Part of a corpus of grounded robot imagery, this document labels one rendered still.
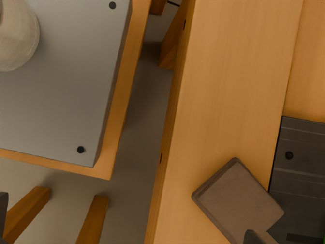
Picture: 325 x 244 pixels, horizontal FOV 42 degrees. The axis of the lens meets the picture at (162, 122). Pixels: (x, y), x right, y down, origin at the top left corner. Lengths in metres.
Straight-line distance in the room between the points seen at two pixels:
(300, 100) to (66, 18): 0.32
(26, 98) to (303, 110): 0.36
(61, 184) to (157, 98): 0.44
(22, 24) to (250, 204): 0.34
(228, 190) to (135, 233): 1.00
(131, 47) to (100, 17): 0.10
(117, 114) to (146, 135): 0.86
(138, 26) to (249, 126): 0.20
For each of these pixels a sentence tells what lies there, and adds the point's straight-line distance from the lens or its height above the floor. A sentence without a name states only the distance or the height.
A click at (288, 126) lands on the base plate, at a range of 0.58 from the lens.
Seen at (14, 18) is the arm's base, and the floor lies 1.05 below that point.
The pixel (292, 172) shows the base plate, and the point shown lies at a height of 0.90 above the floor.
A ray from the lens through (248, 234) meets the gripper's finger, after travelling 0.16.
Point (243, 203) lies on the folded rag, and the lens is 0.55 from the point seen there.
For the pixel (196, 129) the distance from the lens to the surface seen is 0.55.
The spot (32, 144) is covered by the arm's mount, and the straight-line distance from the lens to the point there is 0.52.
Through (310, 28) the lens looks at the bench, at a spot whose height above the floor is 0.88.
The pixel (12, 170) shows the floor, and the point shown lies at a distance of 1.52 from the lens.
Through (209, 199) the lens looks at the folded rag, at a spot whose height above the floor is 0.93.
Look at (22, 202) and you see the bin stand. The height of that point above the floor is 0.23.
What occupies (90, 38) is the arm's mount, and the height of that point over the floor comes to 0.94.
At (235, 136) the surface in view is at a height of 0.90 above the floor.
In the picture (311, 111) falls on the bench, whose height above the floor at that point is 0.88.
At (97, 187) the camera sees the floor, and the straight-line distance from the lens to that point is 1.48.
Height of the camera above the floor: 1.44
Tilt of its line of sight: 85 degrees down
